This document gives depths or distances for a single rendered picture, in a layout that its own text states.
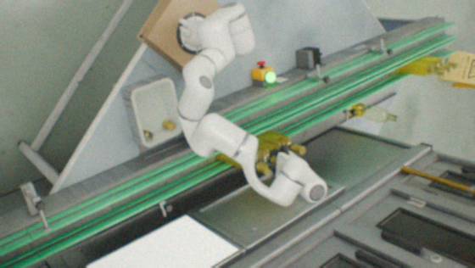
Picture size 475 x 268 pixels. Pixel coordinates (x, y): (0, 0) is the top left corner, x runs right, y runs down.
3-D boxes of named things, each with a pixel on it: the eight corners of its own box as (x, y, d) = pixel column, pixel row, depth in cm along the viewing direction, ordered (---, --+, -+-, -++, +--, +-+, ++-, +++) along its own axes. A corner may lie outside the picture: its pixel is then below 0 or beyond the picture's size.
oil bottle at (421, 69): (395, 72, 249) (443, 79, 227) (394, 62, 247) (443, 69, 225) (401, 69, 252) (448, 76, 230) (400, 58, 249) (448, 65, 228)
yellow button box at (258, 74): (252, 84, 208) (263, 86, 202) (249, 68, 205) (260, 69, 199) (264, 80, 211) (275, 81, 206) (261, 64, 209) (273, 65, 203)
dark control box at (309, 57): (296, 66, 222) (310, 69, 215) (294, 50, 219) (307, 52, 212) (309, 62, 226) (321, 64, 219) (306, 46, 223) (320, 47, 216)
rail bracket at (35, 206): (26, 213, 156) (45, 240, 139) (9, 170, 150) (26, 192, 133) (39, 208, 159) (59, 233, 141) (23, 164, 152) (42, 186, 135)
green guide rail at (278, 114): (206, 143, 183) (218, 148, 177) (205, 141, 183) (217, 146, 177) (444, 35, 271) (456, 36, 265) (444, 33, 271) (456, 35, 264)
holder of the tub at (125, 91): (137, 155, 182) (147, 160, 176) (120, 87, 171) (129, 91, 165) (175, 139, 190) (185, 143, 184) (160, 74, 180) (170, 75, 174)
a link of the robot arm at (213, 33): (198, 79, 147) (179, 31, 140) (239, 44, 162) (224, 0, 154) (221, 79, 141) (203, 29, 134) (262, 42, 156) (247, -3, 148)
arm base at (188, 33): (168, 39, 169) (192, 41, 157) (181, 7, 169) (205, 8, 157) (201, 55, 179) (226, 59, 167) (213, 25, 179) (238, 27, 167)
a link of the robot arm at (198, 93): (187, 71, 148) (159, 95, 139) (201, 42, 137) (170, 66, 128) (221, 99, 147) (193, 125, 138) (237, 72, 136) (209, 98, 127)
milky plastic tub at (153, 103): (134, 143, 179) (144, 149, 173) (120, 87, 171) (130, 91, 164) (172, 127, 188) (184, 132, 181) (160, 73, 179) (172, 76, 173)
